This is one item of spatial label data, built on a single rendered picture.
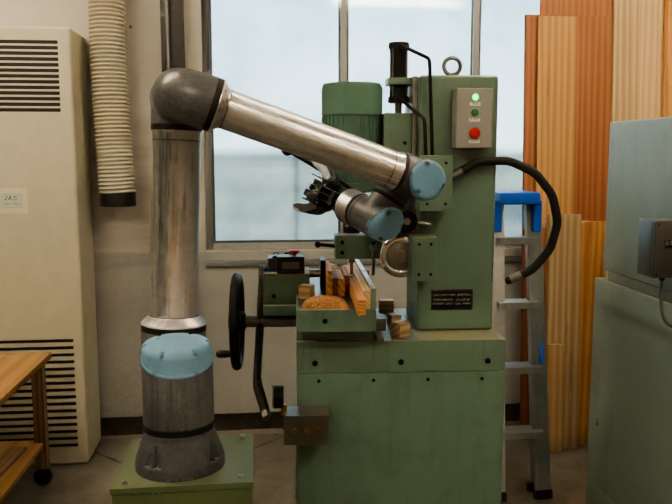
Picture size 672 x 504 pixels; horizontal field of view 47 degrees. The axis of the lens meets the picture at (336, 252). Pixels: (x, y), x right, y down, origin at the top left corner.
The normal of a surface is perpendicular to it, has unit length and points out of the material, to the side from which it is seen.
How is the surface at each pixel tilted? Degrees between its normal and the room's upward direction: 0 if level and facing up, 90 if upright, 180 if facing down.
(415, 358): 90
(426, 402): 90
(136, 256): 90
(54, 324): 90
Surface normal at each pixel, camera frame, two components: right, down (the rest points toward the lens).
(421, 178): 0.33, 0.14
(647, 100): 0.08, 0.07
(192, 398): 0.55, 0.10
